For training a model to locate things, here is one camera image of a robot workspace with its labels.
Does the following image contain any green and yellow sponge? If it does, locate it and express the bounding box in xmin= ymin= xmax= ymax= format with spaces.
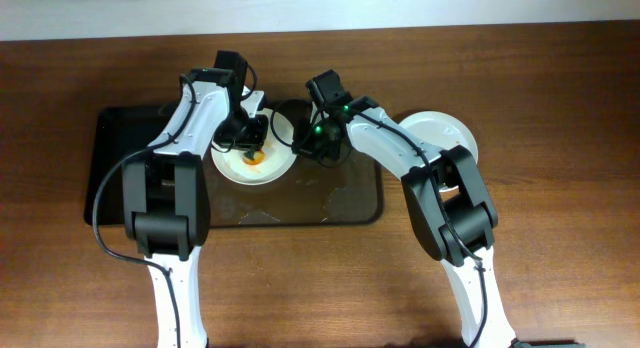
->
xmin=242 ymin=150 xmax=266 ymax=166

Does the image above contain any white plate top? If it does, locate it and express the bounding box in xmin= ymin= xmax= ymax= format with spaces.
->
xmin=211 ymin=113 xmax=296 ymax=186

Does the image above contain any white plate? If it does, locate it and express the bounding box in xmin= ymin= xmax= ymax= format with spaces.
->
xmin=461 ymin=125 xmax=479 ymax=163
xmin=211 ymin=113 xmax=296 ymax=186

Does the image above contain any pale blue plate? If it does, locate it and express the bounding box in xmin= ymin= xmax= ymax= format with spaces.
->
xmin=398 ymin=110 xmax=480 ymax=194

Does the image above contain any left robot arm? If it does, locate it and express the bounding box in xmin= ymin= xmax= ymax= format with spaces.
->
xmin=122 ymin=50 xmax=268 ymax=347

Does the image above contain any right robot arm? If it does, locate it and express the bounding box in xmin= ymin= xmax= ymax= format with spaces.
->
xmin=292 ymin=70 xmax=518 ymax=348

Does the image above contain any brown serving tray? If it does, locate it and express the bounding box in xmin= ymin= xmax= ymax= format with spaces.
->
xmin=202 ymin=99 xmax=385 ymax=228

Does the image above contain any black sponge tray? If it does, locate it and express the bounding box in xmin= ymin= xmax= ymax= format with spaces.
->
xmin=84 ymin=103 xmax=177 ymax=225

